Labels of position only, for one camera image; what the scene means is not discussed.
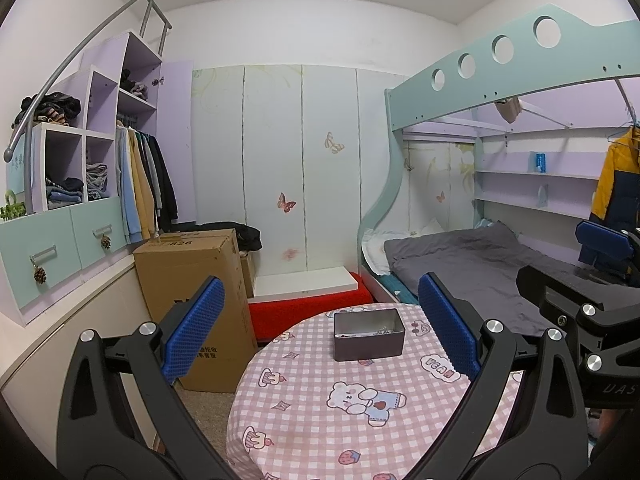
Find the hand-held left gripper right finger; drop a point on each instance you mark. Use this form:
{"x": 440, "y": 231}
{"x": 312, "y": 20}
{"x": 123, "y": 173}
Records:
{"x": 447, "y": 325}

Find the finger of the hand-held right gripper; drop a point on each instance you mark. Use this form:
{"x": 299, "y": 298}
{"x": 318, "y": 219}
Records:
{"x": 550, "y": 285}
{"x": 602, "y": 237}

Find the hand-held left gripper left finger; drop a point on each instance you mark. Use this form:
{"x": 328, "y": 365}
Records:
{"x": 195, "y": 330}

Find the grey metal box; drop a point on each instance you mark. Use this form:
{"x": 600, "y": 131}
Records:
{"x": 367, "y": 347}

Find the yellow navy jacket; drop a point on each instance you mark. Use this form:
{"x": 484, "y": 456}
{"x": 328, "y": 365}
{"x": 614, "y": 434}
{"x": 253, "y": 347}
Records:
{"x": 607, "y": 185}

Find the large cardboard box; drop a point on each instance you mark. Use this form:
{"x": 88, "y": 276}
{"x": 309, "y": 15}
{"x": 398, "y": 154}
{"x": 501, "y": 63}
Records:
{"x": 200, "y": 270}

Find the teal bed sheet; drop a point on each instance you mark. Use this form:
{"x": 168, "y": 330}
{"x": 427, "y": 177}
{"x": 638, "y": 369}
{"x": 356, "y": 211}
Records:
{"x": 397, "y": 287}

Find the grey duvet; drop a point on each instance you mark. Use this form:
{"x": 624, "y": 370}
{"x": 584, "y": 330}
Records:
{"x": 465, "y": 265}

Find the white pillow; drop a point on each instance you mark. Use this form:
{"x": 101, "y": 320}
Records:
{"x": 375, "y": 250}

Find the red carpeted step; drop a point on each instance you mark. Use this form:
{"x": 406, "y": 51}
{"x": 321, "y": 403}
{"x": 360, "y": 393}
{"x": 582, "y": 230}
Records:
{"x": 300, "y": 315}

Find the black bag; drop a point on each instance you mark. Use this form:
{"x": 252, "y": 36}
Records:
{"x": 247, "y": 237}

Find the pink checked tablecloth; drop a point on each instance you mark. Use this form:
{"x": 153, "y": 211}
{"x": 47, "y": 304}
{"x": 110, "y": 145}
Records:
{"x": 310, "y": 360}

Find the white board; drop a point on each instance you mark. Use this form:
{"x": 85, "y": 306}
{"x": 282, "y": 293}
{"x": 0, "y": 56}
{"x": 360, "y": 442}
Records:
{"x": 305, "y": 280}

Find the faded pink butterfly sticker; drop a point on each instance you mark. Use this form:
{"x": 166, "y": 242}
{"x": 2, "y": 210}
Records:
{"x": 291, "y": 254}

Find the pinecone ornament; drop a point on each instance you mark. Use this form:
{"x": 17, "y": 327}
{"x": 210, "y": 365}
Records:
{"x": 40, "y": 275}
{"x": 106, "y": 242}

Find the white low cabinet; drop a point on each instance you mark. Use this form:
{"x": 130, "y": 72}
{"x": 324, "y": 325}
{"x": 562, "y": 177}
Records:
{"x": 60, "y": 320}

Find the black hanging jacket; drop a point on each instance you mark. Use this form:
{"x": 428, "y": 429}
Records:
{"x": 167, "y": 195}

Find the yellow hoodie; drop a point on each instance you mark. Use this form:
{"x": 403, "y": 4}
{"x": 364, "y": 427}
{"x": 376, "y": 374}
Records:
{"x": 144, "y": 195}

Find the teal drawer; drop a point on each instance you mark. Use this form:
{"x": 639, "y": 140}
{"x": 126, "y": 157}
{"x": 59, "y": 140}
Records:
{"x": 95, "y": 225}
{"x": 30, "y": 260}

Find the light blue hoodie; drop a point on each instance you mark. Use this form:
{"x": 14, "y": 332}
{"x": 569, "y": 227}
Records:
{"x": 129, "y": 200}

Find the beige hanging pouch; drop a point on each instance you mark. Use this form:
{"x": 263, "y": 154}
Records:
{"x": 509, "y": 110}

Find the grey hanging garment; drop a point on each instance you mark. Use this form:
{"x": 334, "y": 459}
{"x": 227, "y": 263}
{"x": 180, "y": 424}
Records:
{"x": 154, "y": 175}

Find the grey folded clothes stack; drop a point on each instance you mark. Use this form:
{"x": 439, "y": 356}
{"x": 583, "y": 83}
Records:
{"x": 97, "y": 180}

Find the white sliding wardrobe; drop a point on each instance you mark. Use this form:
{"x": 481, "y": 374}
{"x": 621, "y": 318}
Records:
{"x": 275, "y": 160}

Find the folded jeans stack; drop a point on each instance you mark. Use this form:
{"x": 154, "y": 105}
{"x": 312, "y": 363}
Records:
{"x": 65, "y": 191}

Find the beige butterfly sticker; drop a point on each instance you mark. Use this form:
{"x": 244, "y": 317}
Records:
{"x": 334, "y": 143}

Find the purple shelf unit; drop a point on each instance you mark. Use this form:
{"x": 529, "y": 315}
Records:
{"x": 102, "y": 110}

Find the folded dark clothes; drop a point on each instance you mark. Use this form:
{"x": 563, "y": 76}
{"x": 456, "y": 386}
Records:
{"x": 134, "y": 86}

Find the dark clothes pile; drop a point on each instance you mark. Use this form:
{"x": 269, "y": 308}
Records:
{"x": 50, "y": 107}

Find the grey metal handrail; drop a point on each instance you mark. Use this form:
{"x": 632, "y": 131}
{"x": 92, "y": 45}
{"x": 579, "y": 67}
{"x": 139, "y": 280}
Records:
{"x": 75, "y": 50}

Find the purple wall shelves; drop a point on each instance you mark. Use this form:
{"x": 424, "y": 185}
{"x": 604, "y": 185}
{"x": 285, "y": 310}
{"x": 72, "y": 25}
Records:
{"x": 525, "y": 195}

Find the metal clothes rail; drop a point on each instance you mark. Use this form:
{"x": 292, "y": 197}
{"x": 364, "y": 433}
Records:
{"x": 545, "y": 116}

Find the teal bunk bed frame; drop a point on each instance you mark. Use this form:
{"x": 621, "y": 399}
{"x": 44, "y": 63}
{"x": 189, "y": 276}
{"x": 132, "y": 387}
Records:
{"x": 450, "y": 90}

